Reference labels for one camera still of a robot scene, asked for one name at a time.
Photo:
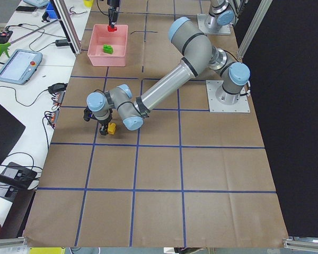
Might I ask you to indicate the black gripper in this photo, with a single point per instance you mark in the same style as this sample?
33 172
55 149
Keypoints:
112 5
105 123

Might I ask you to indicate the yellow toy block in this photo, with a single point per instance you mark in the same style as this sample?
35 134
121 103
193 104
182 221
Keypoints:
111 128

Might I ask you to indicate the red toy block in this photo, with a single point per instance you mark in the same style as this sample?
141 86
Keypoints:
112 28

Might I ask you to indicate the green toy block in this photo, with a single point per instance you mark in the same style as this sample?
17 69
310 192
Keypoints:
108 49

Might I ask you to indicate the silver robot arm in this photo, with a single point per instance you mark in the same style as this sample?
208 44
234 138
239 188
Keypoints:
219 14
197 54

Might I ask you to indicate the pink plastic box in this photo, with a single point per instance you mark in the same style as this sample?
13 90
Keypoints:
117 39

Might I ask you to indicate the yellow tape roll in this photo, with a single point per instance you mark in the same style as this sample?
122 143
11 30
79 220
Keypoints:
88 3

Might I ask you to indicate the black power adapter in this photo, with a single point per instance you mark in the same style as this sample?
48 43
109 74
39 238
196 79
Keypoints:
61 43

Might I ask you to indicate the blue storage bin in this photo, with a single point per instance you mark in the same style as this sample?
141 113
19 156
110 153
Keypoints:
50 14

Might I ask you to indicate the brown paper table cover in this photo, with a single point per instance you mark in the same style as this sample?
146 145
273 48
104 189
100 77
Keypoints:
187 178

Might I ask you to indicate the teach pendant tablet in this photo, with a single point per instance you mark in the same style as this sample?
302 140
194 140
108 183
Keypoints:
20 66

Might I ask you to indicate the aluminium frame post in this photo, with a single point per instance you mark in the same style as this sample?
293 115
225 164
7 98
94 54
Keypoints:
67 25

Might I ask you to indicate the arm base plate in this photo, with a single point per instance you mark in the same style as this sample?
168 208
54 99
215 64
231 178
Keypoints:
218 25
220 101

